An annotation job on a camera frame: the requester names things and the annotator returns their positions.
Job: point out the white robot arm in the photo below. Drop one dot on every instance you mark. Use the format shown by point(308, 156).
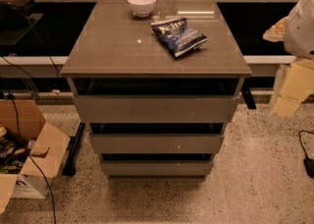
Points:
point(299, 34)

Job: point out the grey middle drawer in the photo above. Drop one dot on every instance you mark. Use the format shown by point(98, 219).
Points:
point(156, 144)

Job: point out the black bar on floor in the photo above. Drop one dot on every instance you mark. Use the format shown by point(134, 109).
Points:
point(69, 167)

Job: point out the grey bottom drawer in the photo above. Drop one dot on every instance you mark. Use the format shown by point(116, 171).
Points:
point(156, 168)

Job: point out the dark shelf at left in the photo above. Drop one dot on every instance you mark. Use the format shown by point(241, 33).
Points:
point(16, 20)

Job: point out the blue chip bag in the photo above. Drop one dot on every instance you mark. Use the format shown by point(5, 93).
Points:
point(177, 36)

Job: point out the grey top drawer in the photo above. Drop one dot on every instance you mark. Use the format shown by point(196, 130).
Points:
point(116, 109)

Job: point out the grey drawer cabinet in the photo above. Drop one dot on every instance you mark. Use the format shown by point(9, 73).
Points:
point(118, 54)

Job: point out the open cardboard box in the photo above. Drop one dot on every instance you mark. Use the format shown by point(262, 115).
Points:
point(47, 146)

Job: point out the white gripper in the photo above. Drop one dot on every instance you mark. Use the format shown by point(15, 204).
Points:
point(301, 28)

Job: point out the snack packets in box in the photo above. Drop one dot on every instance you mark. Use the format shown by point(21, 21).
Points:
point(13, 152)

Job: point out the white bowl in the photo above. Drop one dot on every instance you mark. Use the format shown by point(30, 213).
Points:
point(142, 8)

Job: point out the grey drawer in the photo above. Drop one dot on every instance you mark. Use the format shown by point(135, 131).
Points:
point(156, 168)
point(116, 109)
point(156, 144)

